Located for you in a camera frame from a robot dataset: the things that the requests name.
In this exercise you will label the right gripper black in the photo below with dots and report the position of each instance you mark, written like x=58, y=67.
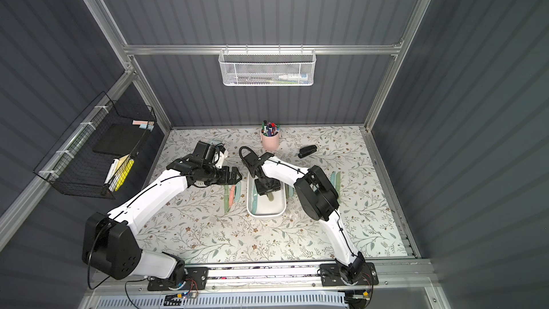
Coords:
x=266, y=184

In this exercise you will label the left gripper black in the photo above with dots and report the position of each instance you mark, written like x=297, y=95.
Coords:
x=223, y=174

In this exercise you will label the green celvinc knife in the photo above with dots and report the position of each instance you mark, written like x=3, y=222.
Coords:
x=226, y=199

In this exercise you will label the pink knife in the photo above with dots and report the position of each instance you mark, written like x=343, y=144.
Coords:
x=232, y=195

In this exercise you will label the teal celvinc knife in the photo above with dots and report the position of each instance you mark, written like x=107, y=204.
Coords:
x=333, y=178

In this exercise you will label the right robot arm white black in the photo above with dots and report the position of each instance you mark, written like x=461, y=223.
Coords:
x=319, y=200

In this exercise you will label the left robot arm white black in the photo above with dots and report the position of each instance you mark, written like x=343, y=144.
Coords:
x=110, y=244

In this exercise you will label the teal folding knife in box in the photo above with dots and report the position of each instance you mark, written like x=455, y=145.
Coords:
x=253, y=208

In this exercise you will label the white storage box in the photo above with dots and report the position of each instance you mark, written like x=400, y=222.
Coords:
x=265, y=208

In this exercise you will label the pink pen holder cup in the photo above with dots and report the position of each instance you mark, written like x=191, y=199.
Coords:
x=270, y=143

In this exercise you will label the floral table mat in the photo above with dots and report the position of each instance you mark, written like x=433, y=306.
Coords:
x=193, y=225

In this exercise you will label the black stapler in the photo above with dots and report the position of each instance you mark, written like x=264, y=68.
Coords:
x=307, y=150

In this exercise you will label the pens in pink cup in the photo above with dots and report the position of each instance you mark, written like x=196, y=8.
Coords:
x=269, y=129

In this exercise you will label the yellow notepad in basket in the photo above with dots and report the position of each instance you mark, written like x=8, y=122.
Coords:
x=118, y=172

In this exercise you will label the black notebook in basket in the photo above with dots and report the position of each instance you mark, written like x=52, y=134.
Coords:
x=120, y=140

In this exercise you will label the white tube in basket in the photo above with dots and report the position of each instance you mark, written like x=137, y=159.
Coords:
x=294, y=78

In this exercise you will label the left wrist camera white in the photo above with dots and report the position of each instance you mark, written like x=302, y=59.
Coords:
x=219, y=156

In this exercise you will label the white wire wall basket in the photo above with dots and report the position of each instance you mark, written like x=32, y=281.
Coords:
x=262, y=70

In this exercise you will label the black wire side basket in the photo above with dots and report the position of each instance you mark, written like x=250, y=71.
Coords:
x=97, y=158

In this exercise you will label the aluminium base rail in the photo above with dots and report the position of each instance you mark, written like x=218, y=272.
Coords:
x=306, y=275

